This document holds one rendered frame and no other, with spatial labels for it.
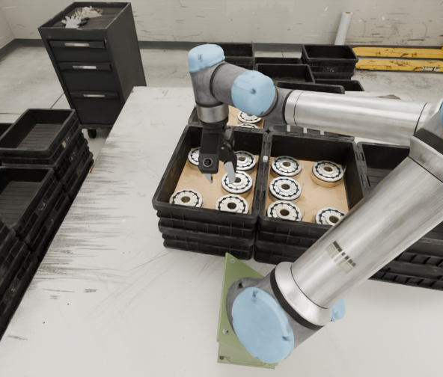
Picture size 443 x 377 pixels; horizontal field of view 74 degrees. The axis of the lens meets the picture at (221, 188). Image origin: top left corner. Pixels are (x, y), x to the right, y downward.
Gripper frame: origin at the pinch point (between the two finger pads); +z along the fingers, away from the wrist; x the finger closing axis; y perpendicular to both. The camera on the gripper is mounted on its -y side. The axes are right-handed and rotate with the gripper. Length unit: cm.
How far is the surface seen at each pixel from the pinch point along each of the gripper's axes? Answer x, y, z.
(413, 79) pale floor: -156, 294, 114
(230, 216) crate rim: -3.8, -8.9, 3.9
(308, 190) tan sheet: -25.8, 14.2, 15.8
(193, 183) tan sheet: 12.7, 10.5, 11.8
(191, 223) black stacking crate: 8.2, -7.8, 9.7
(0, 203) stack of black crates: 126, 21, 45
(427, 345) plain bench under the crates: -57, -25, 32
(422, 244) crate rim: -52, -9, 9
